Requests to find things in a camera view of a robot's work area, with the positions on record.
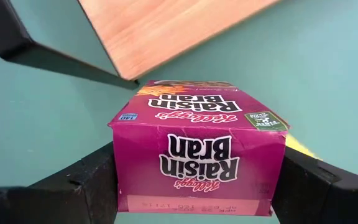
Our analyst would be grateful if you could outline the green table mat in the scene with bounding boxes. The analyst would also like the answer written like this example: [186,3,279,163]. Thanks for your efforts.
[0,0,358,224]

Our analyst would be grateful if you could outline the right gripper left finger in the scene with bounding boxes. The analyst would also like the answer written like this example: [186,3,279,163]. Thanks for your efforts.
[0,141,119,224]

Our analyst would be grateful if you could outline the wooden shelf board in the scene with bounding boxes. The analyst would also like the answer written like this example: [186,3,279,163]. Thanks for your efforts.
[78,0,281,81]

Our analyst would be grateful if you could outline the purple Raisin Bran box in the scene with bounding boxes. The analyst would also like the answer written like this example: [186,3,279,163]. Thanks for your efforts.
[107,80,290,217]

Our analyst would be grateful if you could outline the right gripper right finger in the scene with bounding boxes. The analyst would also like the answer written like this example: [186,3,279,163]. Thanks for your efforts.
[271,145,358,224]

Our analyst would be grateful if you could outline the black metal shelf frame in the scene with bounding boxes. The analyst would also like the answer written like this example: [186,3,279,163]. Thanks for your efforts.
[0,0,140,91]

